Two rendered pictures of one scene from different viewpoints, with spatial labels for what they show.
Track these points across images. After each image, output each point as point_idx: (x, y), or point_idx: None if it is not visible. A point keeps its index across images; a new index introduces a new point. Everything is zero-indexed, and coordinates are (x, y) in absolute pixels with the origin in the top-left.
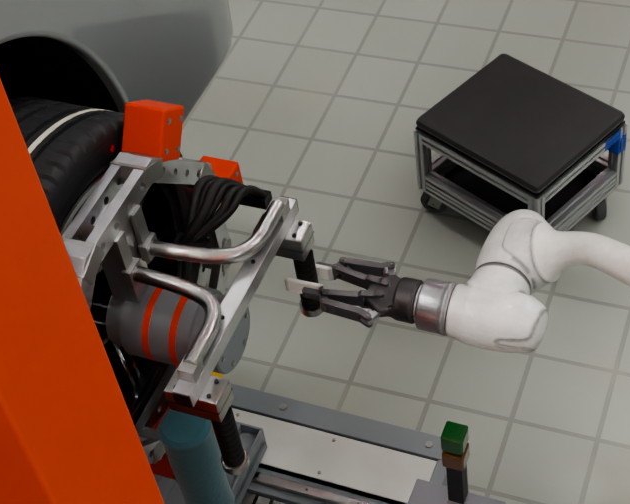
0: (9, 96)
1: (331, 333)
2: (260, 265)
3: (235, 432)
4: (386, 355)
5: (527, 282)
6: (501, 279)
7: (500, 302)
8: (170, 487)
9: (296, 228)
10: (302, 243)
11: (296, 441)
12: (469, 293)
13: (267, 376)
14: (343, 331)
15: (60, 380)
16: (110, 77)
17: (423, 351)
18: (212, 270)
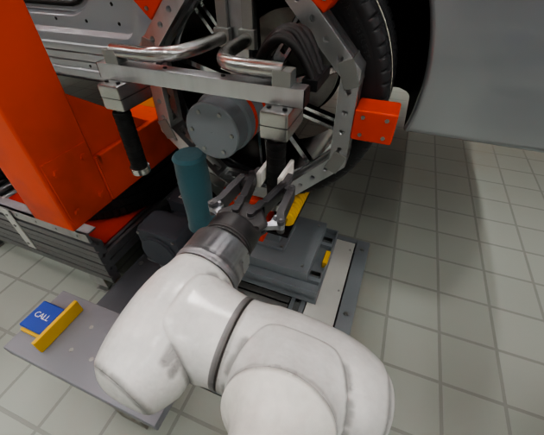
0: (427, 45)
1: (420, 350)
2: (217, 78)
3: (122, 135)
4: (410, 389)
5: (211, 374)
6: (198, 314)
7: (148, 306)
8: (268, 245)
9: (279, 108)
10: (261, 114)
11: (321, 321)
12: (183, 269)
13: (377, 312)
14: (424, 358)
15: None
16: (431, 14)
17: (420, 420)
18: (322, 160)
